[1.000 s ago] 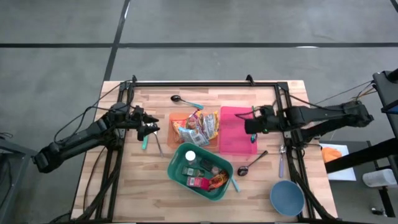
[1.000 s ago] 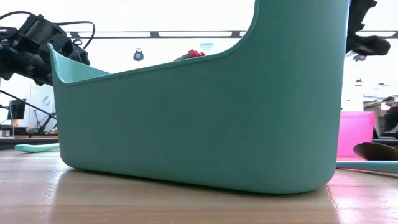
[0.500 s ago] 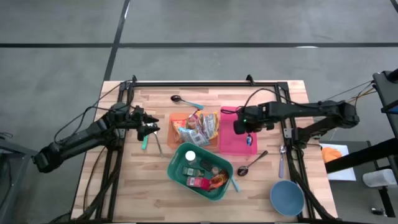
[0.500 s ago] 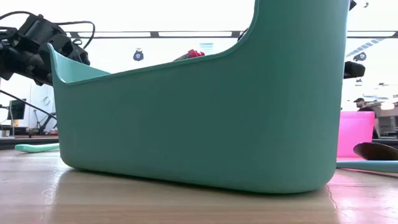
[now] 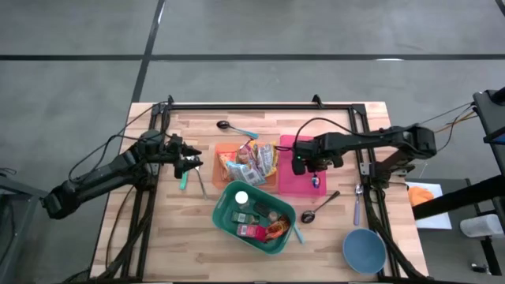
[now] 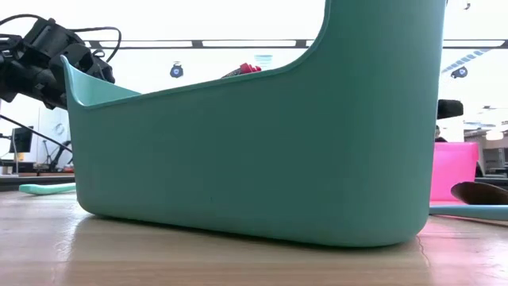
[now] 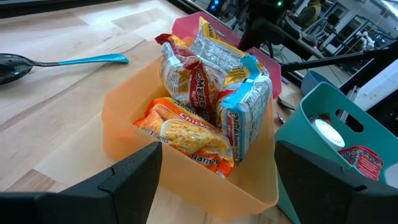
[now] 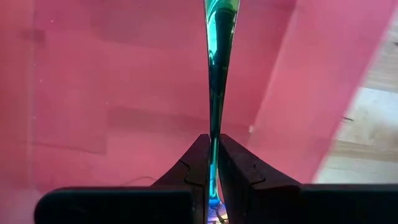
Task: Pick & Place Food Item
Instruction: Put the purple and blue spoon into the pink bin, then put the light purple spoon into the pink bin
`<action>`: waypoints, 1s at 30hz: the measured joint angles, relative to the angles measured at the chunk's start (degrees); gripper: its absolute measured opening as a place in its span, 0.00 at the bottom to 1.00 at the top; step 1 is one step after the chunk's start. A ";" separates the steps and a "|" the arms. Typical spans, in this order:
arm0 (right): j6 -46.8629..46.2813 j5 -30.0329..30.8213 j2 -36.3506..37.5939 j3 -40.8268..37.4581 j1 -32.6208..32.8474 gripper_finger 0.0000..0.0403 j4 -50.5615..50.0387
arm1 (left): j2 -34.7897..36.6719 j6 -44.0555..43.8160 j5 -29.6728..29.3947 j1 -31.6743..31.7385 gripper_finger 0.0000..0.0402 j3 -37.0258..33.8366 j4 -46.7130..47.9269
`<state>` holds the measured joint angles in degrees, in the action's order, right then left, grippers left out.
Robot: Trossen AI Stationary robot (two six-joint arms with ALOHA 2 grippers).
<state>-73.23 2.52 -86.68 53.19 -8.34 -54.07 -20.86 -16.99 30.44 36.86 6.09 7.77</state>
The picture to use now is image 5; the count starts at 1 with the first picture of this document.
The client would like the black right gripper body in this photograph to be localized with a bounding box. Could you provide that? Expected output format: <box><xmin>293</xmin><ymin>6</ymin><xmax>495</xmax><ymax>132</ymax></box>
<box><xmin>291</xmin><ymin>136</ymin><xmax>343</xmax><ymax>177</ymax></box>

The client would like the black spoon with blue handle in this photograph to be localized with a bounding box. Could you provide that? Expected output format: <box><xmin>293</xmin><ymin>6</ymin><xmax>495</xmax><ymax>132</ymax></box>
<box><xmin>215</xmin><ymin>120</ymin><xmax>260</xmax><ymax>140</ymax></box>

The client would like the red ramen packet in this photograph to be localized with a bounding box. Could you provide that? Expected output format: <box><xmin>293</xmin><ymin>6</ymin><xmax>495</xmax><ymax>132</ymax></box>
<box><xmin>235</xmin><ymin>140</ymin><xmax>257</xmax><ymax>166</ymax></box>

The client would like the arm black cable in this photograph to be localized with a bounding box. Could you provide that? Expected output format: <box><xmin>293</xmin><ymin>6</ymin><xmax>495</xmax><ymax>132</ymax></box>
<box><xmin>275</xmin><ymin>117</ymin><xmax>356</xmax><ymax>153</ymax></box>
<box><xmin>69</xmin><ymin>103</ymin><xmax>171</xmax><ymax>182</ymax></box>

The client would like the plain silver spoon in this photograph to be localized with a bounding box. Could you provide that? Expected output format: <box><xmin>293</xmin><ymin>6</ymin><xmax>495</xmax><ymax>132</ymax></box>
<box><xmin>192</xmin><ymin>155</ymin><xmax>209</xmax><ymax>201</ymax></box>

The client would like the red spice jar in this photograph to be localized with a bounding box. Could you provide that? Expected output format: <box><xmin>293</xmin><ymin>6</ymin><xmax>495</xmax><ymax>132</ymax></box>
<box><xmin>236</xmin><ymin>223</ymin><xmax>268</xmax><ymax>242</ymax></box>

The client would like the spoon with lavender handle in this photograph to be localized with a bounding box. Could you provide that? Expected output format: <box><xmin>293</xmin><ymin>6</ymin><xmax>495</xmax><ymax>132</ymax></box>
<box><xmin>353</xmin><ymin>184</ymin><xmax>364</xmax><ymax>226</ymax></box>

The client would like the orange cloth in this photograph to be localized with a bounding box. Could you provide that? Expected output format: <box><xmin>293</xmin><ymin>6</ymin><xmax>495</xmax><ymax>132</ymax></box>
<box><xmin>408</xmin><ymin>185</ymin><xmax>435</xmax><ymax>207</ymax></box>

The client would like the red brown toy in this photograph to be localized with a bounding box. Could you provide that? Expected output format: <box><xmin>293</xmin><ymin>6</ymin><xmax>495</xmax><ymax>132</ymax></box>
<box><xmin>264</xmin><ymin>219</ymin><xmax>292</xmax><ymax>242</ymax></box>

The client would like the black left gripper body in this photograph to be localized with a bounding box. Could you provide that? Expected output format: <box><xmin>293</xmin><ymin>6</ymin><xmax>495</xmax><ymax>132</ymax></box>
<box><xmin>167</xmin><ymin>133</ymin><xmax>189</xmax><ymax>179</ymax></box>

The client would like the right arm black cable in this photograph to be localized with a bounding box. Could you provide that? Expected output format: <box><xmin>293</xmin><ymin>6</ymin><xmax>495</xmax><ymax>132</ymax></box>
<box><xmin>275</xmin><ymin>117</ymin><xmax>356</xmax><ymax>153</ymax></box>

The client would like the dark grey cart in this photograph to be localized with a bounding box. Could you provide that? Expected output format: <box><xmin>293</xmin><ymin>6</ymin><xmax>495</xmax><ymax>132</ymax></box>
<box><xmin>0</xmin><ymin>169</ymin><xmax>52</xmax><ymax>273</ymax></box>

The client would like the pink plastic bin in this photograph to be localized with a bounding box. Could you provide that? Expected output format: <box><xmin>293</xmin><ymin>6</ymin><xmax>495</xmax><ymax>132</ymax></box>
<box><xmin>278</xmin><ymin>134</ymin><xmax>328</xmax><ymax>197</ymax></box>

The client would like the orange plastic bin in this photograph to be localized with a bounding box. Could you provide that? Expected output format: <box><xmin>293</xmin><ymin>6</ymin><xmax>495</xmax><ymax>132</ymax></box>
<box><xmin>211</xmin><ymin>142</ymin><xmax>278</xmax><ymax>189</ymax></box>

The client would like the teal plastic bin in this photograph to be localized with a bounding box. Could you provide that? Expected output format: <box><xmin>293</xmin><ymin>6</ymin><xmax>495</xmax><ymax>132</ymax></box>
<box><xmin>211</xmin><ymin>180</ymin><xmax>297</xmax><ymax>256</ymax></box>

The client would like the black cube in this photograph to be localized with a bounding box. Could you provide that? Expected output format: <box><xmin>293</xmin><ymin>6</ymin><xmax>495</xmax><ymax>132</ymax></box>
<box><xmin>252</xmin><ymin>201</ymin><xmax>273</xmax><ymax>218</ymax></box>

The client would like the green spice jar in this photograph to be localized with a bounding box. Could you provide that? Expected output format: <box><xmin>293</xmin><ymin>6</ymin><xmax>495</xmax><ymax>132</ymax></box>
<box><xmin>230</xmin><ymin>211</ymin><xmax>261</xmax><ymax>226</ymax></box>

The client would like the black aluminium rig frame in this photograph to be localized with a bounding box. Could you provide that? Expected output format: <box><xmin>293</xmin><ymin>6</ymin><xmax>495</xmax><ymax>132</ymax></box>
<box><xmin>92</xmin><ymin>93</ymin><xmax>429</xmax><ymax>283</ymax></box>

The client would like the yellow ramen packet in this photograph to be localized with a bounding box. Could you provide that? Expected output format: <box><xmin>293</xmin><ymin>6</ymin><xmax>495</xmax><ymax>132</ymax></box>
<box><xmin>256</xmin><ymin>140</ymin><xmax>279</xmax><ymax>178</ymax></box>

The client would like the all-black spoon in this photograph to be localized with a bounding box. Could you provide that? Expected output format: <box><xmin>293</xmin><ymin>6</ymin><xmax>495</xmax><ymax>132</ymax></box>
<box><xmin>301</xmin><ymin>190</ymin><xmax>341</xmax><ymax>224</ymax></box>

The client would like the black side stand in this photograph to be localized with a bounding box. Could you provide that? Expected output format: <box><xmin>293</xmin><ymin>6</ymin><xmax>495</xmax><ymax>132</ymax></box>
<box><xmin>412</xmin><ymin>86</ymin><xmax>505</xmax><ymax>277</ymax></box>

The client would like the orange ramen packet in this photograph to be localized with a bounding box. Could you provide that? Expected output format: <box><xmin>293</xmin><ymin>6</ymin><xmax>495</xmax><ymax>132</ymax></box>
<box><xmin>217</xmin><ymin>151</ymin><xmax>238</xmax><ymax>182</ymax></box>

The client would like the white-capped bottle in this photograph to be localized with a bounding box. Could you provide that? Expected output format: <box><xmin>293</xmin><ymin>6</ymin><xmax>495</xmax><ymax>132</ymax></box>
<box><xmin>234</xmin><ymin>190</ymin><xmax>250</xmax><ymax>210</ymax></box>

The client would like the white paper sheet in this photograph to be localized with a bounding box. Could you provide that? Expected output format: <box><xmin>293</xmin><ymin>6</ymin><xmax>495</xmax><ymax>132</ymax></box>
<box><xmin>406</xmin><ymin>181</ymin><xmax>453</xmax><ymax>230</ymax></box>

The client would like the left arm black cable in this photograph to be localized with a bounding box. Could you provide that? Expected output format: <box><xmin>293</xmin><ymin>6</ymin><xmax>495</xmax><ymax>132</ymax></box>
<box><xmin>69</xmin><ymin>103</ymin><xmax>171</xmax><ymax>182</ymax></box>

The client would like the white roll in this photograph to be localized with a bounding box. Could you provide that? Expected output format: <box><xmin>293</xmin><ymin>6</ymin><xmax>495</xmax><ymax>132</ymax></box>
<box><xmin>459</xmin><ymin>214</ymin><xmax>504</xmax><ymax>238</ymax></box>

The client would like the blue ramen packet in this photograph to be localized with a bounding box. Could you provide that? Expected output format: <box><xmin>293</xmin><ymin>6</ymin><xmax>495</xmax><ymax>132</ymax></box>
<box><xmin>225</xmin><ymin>161</ymin><xmax>266</xmax><ymax>186</ymax></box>

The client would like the black cable bundle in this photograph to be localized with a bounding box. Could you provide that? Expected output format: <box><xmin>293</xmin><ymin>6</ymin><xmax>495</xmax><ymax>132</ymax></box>
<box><xmin>417</xmin><ymin>101</ymin><xmax>477</xmax><ymax>153</ymax></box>

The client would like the blue bowl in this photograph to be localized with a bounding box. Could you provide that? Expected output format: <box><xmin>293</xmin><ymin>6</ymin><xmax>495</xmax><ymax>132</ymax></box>
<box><xmin>342</xmin><ymin>227</ymin><xmax>387</xmax><ymax>275</ymax></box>

